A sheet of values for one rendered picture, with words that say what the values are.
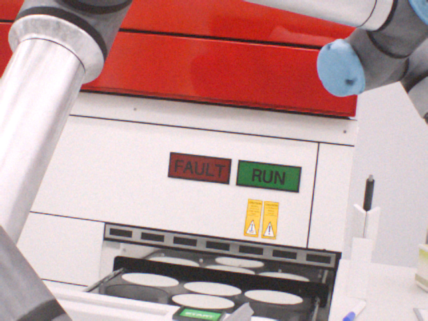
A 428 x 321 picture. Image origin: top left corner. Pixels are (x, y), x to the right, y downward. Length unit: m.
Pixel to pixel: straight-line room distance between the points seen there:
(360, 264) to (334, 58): 0.30
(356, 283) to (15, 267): 0.67
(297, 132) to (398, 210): 1.53
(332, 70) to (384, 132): 1.93
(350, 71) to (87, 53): 0.35
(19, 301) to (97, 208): 1.01
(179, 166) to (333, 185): 0.29
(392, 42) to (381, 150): 1.99
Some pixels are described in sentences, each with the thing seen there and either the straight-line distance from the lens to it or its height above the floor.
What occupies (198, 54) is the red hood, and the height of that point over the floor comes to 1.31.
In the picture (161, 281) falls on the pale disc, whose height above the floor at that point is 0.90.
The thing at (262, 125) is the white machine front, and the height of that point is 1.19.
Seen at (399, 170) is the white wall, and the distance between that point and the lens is 3.07.
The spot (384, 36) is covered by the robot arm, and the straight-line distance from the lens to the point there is 1.08.
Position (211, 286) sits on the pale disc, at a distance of 1.53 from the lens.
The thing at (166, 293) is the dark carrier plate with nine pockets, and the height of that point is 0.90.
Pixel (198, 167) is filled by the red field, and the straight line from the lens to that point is 1.60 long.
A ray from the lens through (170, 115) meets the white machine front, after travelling 1.62.
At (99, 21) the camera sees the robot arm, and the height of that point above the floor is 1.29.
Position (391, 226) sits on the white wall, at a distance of 3.08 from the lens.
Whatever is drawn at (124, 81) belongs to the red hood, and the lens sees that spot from 1.59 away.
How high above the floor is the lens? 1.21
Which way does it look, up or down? 3 degrees down
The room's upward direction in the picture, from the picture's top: 6 degrees clockwise
